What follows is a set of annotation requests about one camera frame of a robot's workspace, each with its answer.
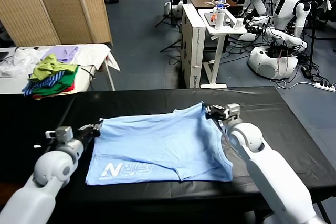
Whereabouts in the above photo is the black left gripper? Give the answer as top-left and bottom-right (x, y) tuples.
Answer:
(72, 122), (103, 145)

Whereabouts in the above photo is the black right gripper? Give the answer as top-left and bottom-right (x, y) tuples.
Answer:
(203, 104), (229, 121)

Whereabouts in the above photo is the light blue t-shirt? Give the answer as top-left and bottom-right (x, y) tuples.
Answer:
(85, 100), (234, 186)

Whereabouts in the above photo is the small white round robot base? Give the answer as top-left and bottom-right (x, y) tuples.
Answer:
(164, 1), (184, 20)

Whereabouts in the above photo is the stack of folded clothes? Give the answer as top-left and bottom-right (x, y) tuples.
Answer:
(22, 71), (66, 97)

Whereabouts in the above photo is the red garment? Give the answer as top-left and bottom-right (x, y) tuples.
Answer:
(33, 82), (76, 98)

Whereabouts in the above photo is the beige garment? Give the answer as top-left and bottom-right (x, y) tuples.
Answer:
(33, 91), (77, 101)

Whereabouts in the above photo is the white side table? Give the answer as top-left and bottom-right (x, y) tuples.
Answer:
(0, 44), (117, 95)

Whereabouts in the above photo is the green garment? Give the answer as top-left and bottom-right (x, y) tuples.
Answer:
(31, 66), (79, 96)

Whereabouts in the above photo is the white standing desk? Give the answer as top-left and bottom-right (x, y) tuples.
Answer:
(197, 8), (249, 89)

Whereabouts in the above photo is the tall white cardboard box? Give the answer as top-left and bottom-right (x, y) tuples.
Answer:
(181, 3), (206, 89)

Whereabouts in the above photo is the black table cover sheet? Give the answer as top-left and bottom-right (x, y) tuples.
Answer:
(0, 86), (336, 207)

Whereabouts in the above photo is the cream draped cloth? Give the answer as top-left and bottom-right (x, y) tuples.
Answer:
(75, 44), (121, 73)

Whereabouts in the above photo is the yellow-green garment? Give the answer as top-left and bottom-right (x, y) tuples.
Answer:
(29, 54), (77, 81)

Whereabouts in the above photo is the lilac garment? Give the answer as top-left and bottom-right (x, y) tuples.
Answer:
(41, 46), (79, 65)

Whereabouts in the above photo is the black power adapter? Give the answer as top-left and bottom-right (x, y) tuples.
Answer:
(301, 66), (313, 79)

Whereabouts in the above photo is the black tripod stand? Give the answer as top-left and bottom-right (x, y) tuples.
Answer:
(155, 0), (182, 29)

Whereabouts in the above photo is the white power strip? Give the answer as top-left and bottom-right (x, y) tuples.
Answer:
(314, 82), (336, 91)

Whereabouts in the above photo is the black light stand pole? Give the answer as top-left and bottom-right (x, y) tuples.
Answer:
(307, 0), (320, 71)

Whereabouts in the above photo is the wicker folding screen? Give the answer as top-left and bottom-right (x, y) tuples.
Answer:
(0, 0), (114, 48)

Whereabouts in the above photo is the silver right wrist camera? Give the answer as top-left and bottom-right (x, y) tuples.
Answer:
(226, 103), (241, 121)

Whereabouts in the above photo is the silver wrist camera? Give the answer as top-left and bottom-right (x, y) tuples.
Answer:
(226, 103), (241, 121)
(45, 126), (74, 141)

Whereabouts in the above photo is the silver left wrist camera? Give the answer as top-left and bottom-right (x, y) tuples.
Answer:
(45, 126), (74, 141)

